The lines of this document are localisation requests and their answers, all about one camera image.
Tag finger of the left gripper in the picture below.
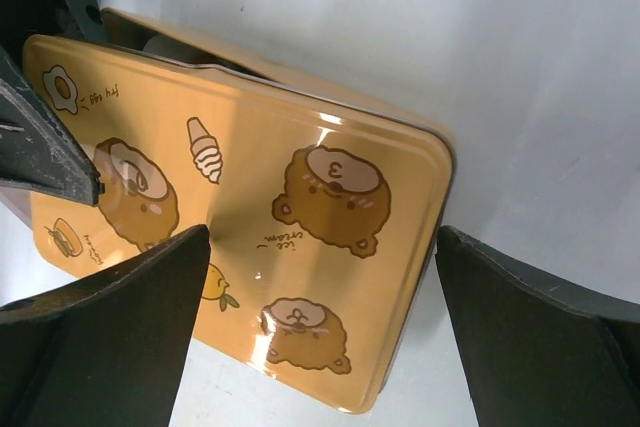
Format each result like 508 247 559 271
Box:
1 50 104 206

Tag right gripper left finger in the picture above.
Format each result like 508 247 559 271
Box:
1 225 211 426

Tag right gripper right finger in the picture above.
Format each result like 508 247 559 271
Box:
436 226 639 426

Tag gold cookie tin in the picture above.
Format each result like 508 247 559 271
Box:
101 8 455 151

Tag steel tin lid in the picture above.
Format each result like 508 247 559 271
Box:
23 35 455 414

